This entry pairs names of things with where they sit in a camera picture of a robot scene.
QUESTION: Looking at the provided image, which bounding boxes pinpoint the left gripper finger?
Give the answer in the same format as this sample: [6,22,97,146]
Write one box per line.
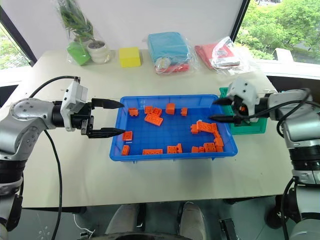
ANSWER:
[91,98,125,110]
[86,127,127,140]

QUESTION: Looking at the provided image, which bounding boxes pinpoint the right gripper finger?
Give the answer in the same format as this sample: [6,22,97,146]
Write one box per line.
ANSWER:
[212,97,235,106]
[209,114,237,124]

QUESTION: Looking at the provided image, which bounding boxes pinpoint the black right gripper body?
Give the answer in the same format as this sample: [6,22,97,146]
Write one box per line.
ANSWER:
[233,96,250,126]

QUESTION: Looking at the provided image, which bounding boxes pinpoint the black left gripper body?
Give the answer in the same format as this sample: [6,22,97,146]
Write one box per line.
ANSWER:
[70,101,95,138]

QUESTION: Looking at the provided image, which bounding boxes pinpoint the green plastic bin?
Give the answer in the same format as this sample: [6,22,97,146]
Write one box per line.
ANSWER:
[219,87,269,135]

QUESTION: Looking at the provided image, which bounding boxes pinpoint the blue plastic bin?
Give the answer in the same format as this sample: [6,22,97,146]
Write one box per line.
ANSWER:
[109,93,239,165]

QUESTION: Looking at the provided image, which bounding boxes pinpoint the large orange toy brick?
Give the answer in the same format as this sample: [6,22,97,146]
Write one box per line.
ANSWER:
[196,120,219,134]

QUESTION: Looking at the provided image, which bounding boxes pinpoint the medium orange toy brick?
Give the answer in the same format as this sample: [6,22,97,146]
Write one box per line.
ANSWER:
[203,142,217,153]

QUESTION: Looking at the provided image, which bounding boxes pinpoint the white printed label card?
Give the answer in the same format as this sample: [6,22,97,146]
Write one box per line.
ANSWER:
[211,45,239,68]

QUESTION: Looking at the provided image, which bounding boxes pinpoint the flat wide orange brick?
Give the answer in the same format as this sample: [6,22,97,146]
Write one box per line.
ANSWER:
[144,113,165,127]

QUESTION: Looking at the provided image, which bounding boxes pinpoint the long flat orange brick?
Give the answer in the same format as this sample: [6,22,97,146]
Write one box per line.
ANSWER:
[142,148,164,156]

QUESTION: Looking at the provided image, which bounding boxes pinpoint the yellow block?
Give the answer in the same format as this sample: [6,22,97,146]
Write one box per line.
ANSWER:
[118,46,142,69]

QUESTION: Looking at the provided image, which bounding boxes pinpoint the red cloth in plastic bag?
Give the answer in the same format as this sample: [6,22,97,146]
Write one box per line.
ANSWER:
[194,36,241,70]

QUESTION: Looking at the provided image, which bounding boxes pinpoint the white plant pot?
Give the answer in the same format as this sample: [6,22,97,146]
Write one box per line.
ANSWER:
[87,40,111,64]

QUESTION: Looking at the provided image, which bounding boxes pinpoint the tall orange toy brick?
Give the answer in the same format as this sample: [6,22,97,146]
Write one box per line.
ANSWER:
[165,102,176,116]

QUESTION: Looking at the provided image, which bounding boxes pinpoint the red cloth under blue cloth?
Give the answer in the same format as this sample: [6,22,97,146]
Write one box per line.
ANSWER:
[155,63,191,74]

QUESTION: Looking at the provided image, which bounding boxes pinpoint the green block in plastic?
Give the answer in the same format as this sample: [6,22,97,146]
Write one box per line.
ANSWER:
[66,41,92,67]

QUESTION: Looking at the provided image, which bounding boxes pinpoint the blue cloth in plastic bag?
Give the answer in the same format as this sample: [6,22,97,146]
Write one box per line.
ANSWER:
[146,31,191,67]

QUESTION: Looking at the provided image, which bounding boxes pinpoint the black table leg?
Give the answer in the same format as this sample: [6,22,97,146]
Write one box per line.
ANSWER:
[135,203,148,229]

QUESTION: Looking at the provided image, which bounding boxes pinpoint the grey rounded robot leg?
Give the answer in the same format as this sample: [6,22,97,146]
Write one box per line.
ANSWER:
[179,201,207,240]
[104,204,139,237]

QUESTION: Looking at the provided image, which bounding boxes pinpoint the white background panel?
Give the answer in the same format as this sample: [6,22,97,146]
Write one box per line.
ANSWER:
[0,0,247,52]

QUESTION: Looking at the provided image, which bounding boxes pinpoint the green plant in plastic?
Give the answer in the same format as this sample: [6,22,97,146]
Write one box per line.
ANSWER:
[55,0,95,44]

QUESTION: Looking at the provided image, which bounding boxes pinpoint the black box under table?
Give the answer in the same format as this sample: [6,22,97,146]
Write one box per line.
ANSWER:
[218,218,236,240]

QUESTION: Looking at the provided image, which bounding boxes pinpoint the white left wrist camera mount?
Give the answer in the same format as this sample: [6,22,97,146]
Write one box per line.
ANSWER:
[59,80,89,132]

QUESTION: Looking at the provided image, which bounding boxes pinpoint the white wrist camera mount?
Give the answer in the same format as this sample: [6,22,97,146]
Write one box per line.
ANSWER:
[225,77,261,124]
[59,80,89,132]

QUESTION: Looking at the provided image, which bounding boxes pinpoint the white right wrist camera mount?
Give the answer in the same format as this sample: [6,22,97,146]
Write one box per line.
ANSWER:
[225,77,261,124]

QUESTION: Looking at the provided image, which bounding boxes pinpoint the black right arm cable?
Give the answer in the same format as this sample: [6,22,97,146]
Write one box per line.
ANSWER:
[246,87,313,240]

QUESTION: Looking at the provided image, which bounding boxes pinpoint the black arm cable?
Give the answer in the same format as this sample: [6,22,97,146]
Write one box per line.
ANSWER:
[246,87,313,240]
[28,75,81,240]

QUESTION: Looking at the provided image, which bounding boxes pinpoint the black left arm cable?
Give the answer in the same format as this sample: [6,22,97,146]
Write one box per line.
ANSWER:
[28,75,81,240]

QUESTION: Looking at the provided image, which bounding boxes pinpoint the black window frame bar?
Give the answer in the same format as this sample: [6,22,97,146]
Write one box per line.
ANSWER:
[229,0,251,44]
[0,4,39,68]

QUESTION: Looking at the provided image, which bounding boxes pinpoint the white floor cable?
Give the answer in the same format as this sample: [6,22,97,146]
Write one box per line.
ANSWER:
[74,217,96,237]

